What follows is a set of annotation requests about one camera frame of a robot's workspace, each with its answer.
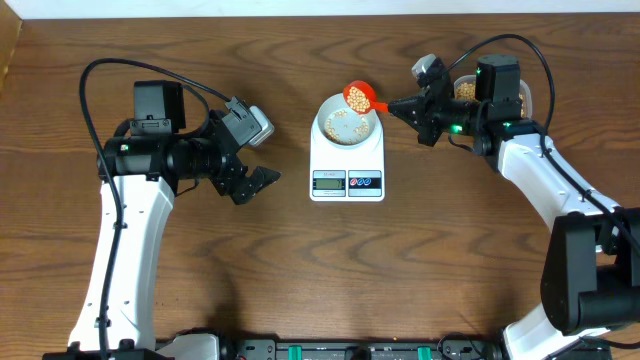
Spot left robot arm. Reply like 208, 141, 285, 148
53, 81, 280, 359

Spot black cable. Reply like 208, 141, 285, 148
78, 57, 232, 360
442, 33, 640, 251

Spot white digital kitchen scale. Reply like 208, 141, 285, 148
309, 110, 385, 202

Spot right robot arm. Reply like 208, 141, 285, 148
387, 54, 639, 359

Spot pale grey bowl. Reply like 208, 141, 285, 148
317, 94, 379, 146

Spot soybeans in scoop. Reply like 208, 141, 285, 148
346, 86, 371, 114

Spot red measuring scoop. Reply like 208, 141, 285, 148
343, 80, 389, 114

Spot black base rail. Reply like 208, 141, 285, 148
154, 337, 614, 360

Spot soybeans in container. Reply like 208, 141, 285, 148
455, 81, 526, 119

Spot brown cardboard box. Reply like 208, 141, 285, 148
0, 0, 23, 90

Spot left black cable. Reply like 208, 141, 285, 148
78, 57, 232, 360

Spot clear plastic container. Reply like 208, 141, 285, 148
452, 74, 533, 121

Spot right black cable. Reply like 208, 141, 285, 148
442, 33, 640, 251

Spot soybeans in bowl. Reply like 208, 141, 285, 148
323, 109, 371, 145

